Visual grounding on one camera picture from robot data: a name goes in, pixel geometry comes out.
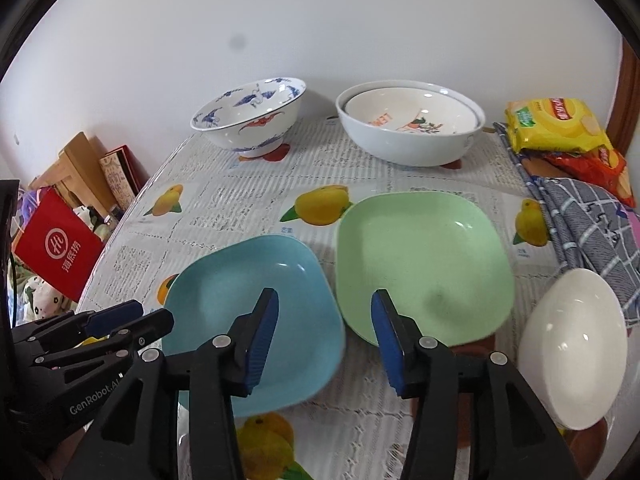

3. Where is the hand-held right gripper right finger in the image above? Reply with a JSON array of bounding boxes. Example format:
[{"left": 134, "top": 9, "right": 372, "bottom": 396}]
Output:
[{"left": 370, "top": 288, "right": 581, "bottom": 480}]

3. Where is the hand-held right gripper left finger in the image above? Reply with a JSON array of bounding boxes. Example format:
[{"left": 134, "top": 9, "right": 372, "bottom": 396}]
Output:
[{"left": 62, "top": 287, "right": 281, "bottom": 480}]

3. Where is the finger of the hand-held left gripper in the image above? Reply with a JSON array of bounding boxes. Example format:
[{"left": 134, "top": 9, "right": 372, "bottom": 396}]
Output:
[
  {"left": 12, "top": 300, "right": 145, "bottom": 347},
  {"left": 32, "top": 309, "right": 175, "bottom": 372}
]

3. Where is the blue square plate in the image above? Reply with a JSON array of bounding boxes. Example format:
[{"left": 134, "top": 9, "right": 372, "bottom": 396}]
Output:
[{"left": 161, "top": 234, "right": 347, "bottom": 418}]

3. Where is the green square plate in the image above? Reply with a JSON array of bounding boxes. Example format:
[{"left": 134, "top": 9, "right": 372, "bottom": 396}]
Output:
[{"left": 335, "top": 192, "right": 516, "bottom": 348}]

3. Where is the plain white bowl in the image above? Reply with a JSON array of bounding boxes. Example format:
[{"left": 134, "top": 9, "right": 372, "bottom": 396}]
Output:
[{"left": 517, "top": 267, "right": 628, "bottom": 431}]

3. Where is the patterned white cloth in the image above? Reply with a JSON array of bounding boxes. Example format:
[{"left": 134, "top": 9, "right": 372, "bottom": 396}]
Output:
[{"left": 10, "top": 260, "right": 76, "bottom": 323}]

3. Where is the red paper bag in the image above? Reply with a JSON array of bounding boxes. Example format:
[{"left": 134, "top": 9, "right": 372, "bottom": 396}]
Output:
[{"left": 13, "top": 187, "right": 106, "bottom": 303}]

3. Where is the red framed box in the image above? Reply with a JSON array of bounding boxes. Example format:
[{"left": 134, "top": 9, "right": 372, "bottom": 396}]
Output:
[{"left": 98, "top": 146, "right": 151, "bottom": 206}]

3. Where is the fruit print lace tablecloth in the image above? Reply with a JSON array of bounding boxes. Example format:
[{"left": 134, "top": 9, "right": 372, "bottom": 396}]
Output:
[{"left": 75, "top": 110, "right": 640, "bottom": 480}]

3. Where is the brown cardboard box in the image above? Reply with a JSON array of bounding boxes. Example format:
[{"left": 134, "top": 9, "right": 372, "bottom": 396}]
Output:
[{"left": 30, "top": 131, "right": 121, "bottom": 216}]

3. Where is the large white serving bowl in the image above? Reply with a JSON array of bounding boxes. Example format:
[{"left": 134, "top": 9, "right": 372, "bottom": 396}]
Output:
[{"left": 335, "top": 80, "right": 486, "bottom": 167}]

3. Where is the blue patterned white bowl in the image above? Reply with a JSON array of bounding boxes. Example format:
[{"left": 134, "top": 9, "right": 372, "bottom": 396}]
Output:
[{"left": 190, "top": 77, "right": 307, "bottom": 157}]

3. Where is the grey checked cloth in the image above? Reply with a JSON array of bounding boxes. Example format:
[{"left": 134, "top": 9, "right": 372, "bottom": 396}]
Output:
[{"left": 494, "top": 121, "right": 640, "bottom": 331}]

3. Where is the white bowl with orange print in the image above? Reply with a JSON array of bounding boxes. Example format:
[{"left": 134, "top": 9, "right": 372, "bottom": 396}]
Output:
[{"left": 345, "top": 88, "right": 480, "bottom": 135}]

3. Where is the orange-brown packet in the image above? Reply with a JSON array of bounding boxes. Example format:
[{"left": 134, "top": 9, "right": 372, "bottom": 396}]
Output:
[{"left": 520, "top": 154, "right": 563, "bottom": 179}]

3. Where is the red chip bag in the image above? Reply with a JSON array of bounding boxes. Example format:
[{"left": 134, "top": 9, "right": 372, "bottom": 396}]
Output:
[{"left": 542, "top": 145, "right": 632, "bottom": 206}]

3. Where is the yellow chip bag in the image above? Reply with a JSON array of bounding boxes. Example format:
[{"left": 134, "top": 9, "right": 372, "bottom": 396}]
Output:
[{"left": 505, "top": 98, "right": 613, "bottom": 153}]

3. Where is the brown wooden door frame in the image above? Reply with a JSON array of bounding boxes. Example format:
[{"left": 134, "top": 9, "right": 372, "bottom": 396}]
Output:
[{"left": 607, "top": 35, "right": 640, "bottom": 156}]

